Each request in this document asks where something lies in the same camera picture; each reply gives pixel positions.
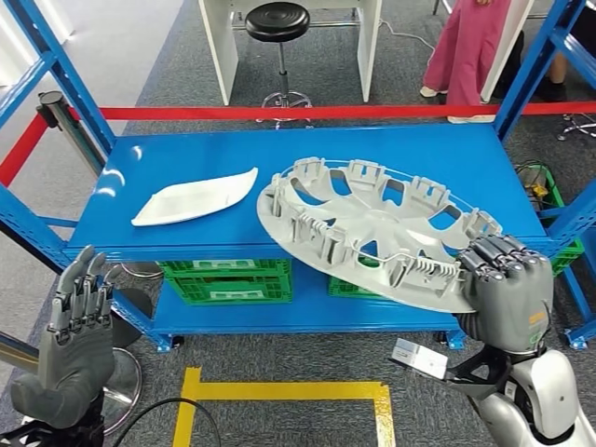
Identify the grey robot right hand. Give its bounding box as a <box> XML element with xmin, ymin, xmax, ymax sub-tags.
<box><xmin>453</xmin><ymin>233</ymin><xmax>555</xmax><ymax>357</ymax></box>

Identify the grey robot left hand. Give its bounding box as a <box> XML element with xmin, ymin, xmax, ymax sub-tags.
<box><xmin>10</xmin><ymin>244</ymin><xmax>116</xmax><ymax>430</ymax></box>

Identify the grey plastic wheel hubcap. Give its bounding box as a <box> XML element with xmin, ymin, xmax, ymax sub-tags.
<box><xmin>256</xmin><ymin>156</ymin><xmax>504</xmax><ymax>315</ymax></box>

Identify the blue metal shelf rack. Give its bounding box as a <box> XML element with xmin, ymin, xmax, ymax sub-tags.
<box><xmin>0</xmin><ymin>0</ymin><xmax>596</xmax><ymax>353</ymax></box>

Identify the chrome stool base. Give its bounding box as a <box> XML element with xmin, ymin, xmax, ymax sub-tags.
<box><xmin>556</xmin><ymin>114</ymin><xmax>596</xmax><ymax>142</ymax></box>

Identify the person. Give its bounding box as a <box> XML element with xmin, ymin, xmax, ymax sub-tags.
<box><xmin>535</xmin><ymin>0</ymin><xmax>596</xmax><ymax>104</ymax></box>
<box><xmin>419</xmin><ymin>0</ymin><xmax>513</xmax><ymax>125</ymax></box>

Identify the red barrier belt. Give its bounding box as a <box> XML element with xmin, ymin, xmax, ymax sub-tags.
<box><xmin>0</xmin><ymin>114</ymin><xmax>50</xmax><ymax>188</ymax></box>
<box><xmin>68</xmin><ymin>102</ymin><xmax>596</xmax><ymax>123</ymax></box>

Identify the white plastic trim panel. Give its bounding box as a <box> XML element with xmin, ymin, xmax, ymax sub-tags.
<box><xmin>131</xmin><ymin>166</ymin><xmax>259</xmax><ymax>227</ymax></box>

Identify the white desk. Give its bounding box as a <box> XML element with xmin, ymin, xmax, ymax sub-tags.
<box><xmin>198</xmin><ymin>0</ymin><xmax>384</xmax><ymax>106</ymax></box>
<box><xmin>479</xmin><ymin>0</ymin><xmax>536</xmax><ymax>104</ymax></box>

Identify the black round stool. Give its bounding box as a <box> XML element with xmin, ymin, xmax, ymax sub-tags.
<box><xmin>244</xmin><ymin>1</ymin><xmax>312</xmax><ymax>125</ymax></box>

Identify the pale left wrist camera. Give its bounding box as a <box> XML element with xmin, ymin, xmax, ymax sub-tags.
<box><xmin>0</xmin><ymin>332</ymin><xmax>41</xmax><ymax>374</ymax></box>

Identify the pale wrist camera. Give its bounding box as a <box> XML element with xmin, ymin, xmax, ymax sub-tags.
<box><xmin>0</xmin><ymin>332</ymin><xmax>41</xmax><ymax>374</ymax></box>
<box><xmin>390</xmin><ymin>337</ymin><xmax>450</xmax><ymax>382</ymax></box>

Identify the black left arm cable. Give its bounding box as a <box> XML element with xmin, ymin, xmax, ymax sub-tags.
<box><xmin>111</xmin><ymin>398</ymin><xmax>222</xmax><ymax>447</ymax></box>

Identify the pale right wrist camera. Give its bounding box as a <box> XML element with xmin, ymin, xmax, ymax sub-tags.
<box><xmin>390</xmin><ymin>337</ymin><xmax>450</xmax><ymax>382</ymax></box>

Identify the black-capped barrier post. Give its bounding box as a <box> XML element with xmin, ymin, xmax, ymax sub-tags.
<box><xmin>36</xmin><ymin>90</ymin><xmax>107</xmax><ymax>177</ymax></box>

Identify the white floor cable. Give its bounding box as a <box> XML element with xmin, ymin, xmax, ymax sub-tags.
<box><xmin>379</xmin><ymin>18</ymin><xmax>437</xmax><ymax>66</ymax></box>

